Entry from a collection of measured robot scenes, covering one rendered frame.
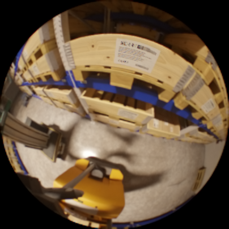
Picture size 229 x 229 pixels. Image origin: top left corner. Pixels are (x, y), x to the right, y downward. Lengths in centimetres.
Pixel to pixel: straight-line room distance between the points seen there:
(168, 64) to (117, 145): 148
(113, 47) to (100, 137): 147
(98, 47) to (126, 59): 16
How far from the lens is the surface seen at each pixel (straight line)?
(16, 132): 147
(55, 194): 31
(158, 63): 41
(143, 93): 58
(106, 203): 91
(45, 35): 81
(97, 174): 116
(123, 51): 39
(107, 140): 151
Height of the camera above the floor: 150
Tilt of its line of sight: 63 degrees down
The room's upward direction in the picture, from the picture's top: 7 degrees clockwise
